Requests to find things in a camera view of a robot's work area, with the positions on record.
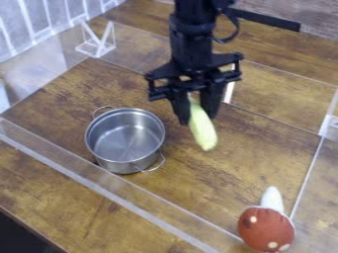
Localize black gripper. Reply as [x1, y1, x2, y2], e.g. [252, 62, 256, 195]
[145, 23, 244, 126]

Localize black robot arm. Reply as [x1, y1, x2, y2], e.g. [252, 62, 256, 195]
[145, 0, 244, 126]

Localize stainless steel pot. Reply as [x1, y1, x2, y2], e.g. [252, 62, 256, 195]
[84, 106, 166, 175]

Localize clear acrylic triangle stand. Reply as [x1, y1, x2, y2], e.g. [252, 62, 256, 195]
[74, 22, 116, 58]

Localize black bar on table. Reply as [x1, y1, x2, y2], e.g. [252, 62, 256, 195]
[231, 8, 300, 32]

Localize clear acrylic front barrier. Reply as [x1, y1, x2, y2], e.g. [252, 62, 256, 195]
[0, 118, 256, 253]

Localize brown plush mushroom toy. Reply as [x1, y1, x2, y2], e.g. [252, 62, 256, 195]
[237, 186, 295, 253]

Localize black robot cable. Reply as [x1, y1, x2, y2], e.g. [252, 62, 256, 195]
[209, 6, 241, 45]

